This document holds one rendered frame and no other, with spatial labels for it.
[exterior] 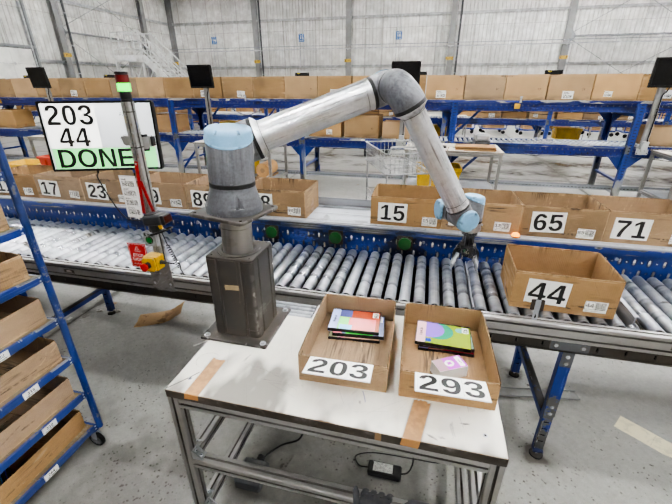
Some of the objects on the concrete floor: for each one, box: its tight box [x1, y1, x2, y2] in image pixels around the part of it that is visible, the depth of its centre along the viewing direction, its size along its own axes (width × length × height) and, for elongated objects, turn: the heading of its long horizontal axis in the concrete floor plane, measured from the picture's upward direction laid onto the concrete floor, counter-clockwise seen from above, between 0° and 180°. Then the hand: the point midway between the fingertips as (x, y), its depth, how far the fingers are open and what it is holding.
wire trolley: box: [365, 140, 431, 200], centre depth 450 cm, size 107×56×103 cm, turn 9°
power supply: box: [367, 460, 402, 482], centre depth 168 cm, size 15×6×3 cm, turn 76°
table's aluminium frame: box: [168, 397, 506, 504], centre depth 147 cm, size 100×58×72 cm, turn 76°
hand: (463, 268), depth 179 cm, fingers open, 10 cm apart
